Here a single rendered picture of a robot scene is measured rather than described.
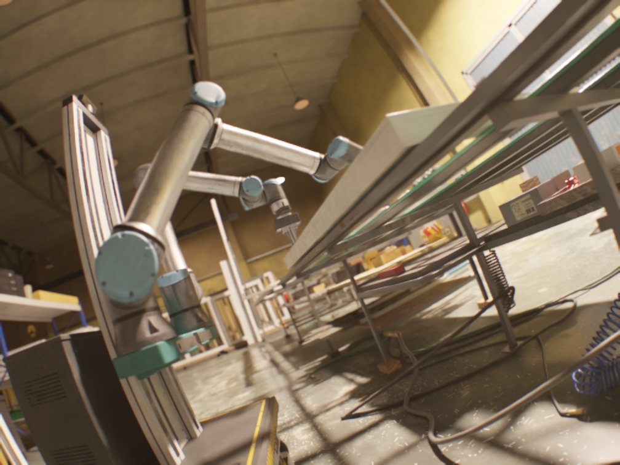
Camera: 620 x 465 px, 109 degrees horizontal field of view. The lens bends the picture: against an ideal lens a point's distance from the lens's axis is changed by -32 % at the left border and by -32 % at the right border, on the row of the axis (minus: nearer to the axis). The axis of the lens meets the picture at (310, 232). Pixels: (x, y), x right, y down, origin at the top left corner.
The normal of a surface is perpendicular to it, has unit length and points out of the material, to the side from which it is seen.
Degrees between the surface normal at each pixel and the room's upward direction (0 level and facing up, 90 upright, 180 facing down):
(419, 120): 90
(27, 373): 90
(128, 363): 90
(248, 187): 92
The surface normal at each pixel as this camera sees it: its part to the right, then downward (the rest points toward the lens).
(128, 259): 0.49, -0.28
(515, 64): -0.90, 0.34
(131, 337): 0.02, -0.54
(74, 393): 0.07, -0.20
